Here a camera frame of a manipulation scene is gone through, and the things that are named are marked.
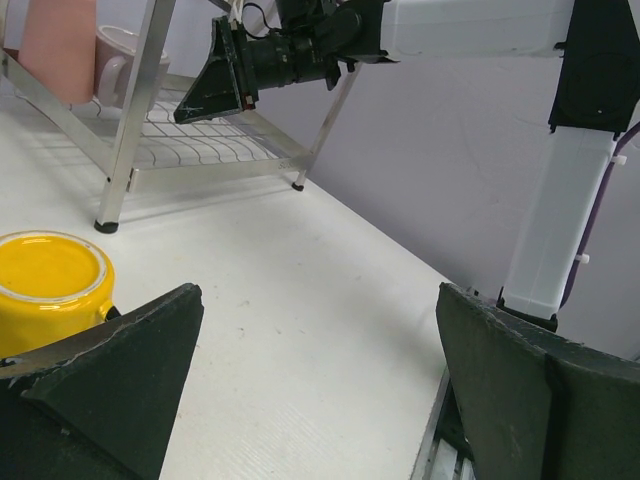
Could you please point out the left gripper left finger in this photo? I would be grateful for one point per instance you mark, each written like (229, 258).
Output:
(102, 403)

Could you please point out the lilac ribbed mug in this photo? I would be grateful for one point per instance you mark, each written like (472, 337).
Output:
(114, 56)

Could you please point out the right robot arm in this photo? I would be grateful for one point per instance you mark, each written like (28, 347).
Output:
(480, 134)

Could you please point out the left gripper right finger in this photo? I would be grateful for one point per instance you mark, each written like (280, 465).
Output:
(533, 404)

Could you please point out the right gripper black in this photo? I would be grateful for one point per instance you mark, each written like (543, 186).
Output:
(235, 73)

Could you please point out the yellow mug black handle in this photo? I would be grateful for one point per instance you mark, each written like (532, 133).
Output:
(53, 286)

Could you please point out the steel dish rack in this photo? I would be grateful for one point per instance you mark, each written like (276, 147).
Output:
(140, 148)

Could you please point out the pink tall tumbler cup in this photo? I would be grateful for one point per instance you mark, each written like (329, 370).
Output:
(58, 47)

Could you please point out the aluminium mounting rail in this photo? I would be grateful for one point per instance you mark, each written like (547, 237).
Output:
(444, 452)

